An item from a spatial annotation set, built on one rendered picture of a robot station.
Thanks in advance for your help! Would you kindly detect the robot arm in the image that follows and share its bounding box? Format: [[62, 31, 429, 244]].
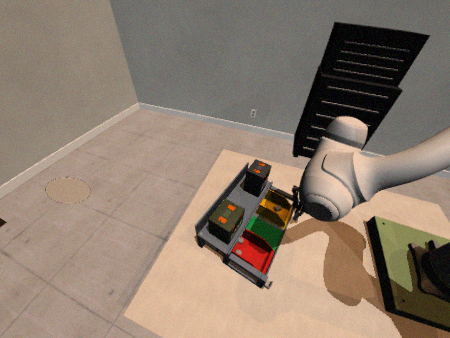
[[299, 116, 450, 303]]

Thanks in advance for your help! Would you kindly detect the red bin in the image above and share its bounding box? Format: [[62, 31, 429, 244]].
[[232, 229, 274, 273]]

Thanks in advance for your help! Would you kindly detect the yellow bin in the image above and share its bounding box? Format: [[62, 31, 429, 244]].
[[256, 189, 293, 228]]

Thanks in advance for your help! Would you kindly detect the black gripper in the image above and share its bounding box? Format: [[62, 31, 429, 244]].
[[292, 185, 308, 221]]

